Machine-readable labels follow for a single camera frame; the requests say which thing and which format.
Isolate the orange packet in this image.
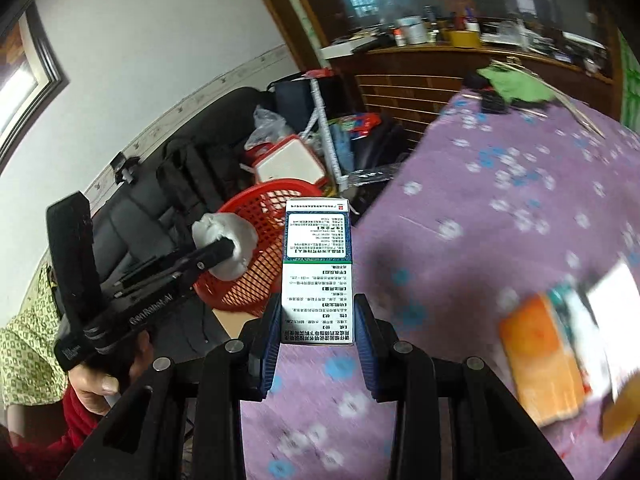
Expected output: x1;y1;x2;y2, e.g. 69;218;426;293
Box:
498;294;586;427

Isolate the white tissue wad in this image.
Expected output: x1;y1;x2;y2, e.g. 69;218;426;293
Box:
191;212;258;282

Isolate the white long paper box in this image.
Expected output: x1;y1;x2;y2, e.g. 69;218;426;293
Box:
568;260;639;400

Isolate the green white medicine box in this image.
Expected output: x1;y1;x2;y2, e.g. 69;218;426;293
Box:
281;197;354;346

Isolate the person's left hand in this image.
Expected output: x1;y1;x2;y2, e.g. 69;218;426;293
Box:
67;330;153;416

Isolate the black leather sofa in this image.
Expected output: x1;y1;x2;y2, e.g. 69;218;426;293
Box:
92;87;276;287

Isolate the red plastic mesh basket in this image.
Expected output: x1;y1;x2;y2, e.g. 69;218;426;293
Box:
194;179;321;318

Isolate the black backpack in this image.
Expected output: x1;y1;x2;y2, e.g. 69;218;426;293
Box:
156;138;224;245

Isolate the purple floral tablecloth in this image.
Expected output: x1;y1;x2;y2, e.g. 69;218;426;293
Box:
242;93;639;479

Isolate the white red-rimmed tray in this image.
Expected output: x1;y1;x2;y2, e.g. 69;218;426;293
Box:
253;134;328;186

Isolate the clear plastic bag on sofa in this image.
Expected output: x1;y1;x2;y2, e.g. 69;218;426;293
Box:
244;105;294;151

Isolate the dark blue shopping bag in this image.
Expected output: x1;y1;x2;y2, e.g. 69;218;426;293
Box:
267;74;352;133

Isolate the bundle of wooden sticks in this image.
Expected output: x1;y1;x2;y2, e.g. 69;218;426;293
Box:
490;60;605;139

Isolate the green cloth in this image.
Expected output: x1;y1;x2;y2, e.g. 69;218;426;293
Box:
477;65;555;104

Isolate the wooden cabinet counter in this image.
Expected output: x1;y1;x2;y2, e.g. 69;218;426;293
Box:
331;44;622;145

